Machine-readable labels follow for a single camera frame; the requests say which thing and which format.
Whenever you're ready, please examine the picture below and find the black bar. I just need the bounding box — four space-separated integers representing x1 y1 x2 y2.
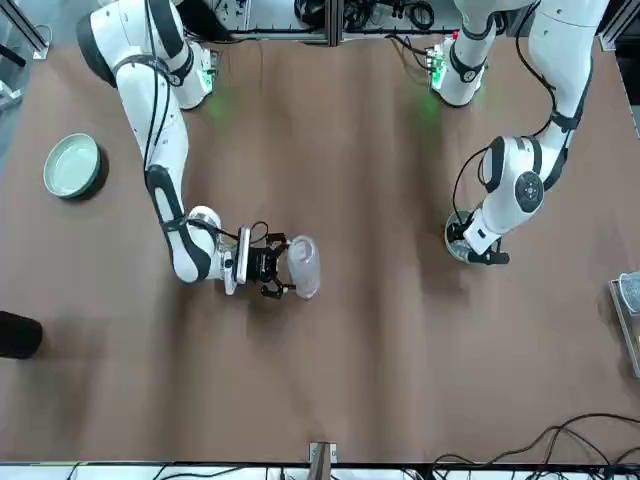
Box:
0 43 27 69

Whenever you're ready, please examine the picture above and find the black coiled cable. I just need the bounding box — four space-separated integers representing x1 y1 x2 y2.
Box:
409 0 434 29

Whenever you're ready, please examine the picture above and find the aluminium frame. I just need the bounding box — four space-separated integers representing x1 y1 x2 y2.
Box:
227 0 454 49

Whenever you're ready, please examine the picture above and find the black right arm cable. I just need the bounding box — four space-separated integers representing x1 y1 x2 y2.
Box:
110 54 272 251

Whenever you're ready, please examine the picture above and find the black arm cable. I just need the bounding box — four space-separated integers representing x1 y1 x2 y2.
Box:
452 47 559 229
110 54 272 251

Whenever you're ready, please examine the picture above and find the black floor cable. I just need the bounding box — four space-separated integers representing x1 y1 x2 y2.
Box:
433 412 640 467

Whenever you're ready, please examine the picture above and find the black cylinder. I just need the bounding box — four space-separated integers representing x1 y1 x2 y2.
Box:
0 310 44 360

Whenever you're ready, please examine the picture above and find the metal table bracket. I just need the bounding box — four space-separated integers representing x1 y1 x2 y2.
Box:
308 441 339 480

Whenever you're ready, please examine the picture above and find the transparent plastic bottle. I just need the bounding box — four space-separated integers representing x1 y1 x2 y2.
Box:
285 235 322 301

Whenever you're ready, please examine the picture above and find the grey metal tray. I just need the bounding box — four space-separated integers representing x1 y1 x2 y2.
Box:
608 278 640 379

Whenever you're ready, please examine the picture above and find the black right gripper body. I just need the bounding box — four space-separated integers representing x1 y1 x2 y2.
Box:
248 244 276 285

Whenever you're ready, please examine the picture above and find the clear plastic cup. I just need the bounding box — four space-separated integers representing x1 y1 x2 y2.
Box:
618 271 640 317

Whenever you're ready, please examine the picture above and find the large pale green bowl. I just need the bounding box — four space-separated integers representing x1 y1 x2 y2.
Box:
43 132 105 201

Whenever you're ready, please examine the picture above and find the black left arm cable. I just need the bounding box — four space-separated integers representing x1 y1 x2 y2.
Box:
452 47 559 229

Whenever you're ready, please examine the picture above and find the white bracket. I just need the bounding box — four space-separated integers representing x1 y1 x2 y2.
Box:
0 79 24 109

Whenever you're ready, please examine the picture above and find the green circuit board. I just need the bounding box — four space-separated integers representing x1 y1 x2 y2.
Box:
424 43 448 91
199 48 222 94

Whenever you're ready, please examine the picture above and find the aluminium rail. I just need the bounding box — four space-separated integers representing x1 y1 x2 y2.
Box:
0 0 51 60
599 0 634 51

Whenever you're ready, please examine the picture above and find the small pale green bowl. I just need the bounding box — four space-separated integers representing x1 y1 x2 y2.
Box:
444 209 501 265

